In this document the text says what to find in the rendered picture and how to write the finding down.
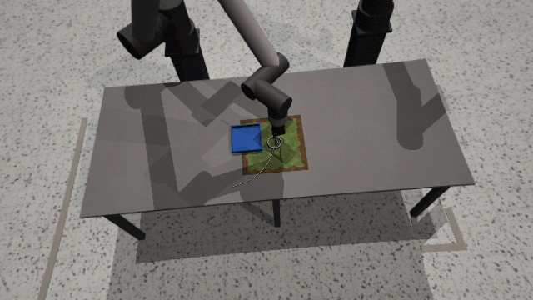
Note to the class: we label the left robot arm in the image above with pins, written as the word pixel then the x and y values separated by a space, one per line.
pixel 373 15

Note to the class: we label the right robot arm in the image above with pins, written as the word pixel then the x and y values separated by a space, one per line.
pixel 176 29

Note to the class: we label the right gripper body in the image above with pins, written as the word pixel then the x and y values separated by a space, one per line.
pixel 278 126

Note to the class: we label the blue tray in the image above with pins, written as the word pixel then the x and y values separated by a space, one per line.
pixel 246 138

